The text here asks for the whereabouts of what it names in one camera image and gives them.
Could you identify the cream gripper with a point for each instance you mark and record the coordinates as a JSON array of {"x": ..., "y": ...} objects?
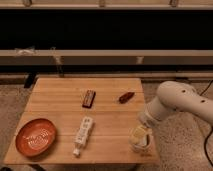
[{"x": 139, "y": 136}]

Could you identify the white power strip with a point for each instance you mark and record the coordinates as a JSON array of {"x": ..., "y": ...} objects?
[{"x": 82, "y": 135}]

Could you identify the wooden rail beam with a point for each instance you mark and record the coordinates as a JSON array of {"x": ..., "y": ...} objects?
[{"x": 28, "y": 57}]

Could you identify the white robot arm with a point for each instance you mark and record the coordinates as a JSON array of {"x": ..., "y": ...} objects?
[{"x": 171, "y": 96}]

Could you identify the orange patterned bowl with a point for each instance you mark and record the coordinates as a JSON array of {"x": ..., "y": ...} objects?
[{"x": 35, "y": 137}]

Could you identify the red pepper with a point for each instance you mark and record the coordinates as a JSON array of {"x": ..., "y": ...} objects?
[{"x": 126, "y": 97}]

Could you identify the dark red rectangular box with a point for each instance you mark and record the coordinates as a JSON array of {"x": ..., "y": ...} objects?
[{"x": 88, "y": 99}]

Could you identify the white cup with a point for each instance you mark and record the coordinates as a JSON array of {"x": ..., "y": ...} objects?
[{"x": 139, "y": 149}]

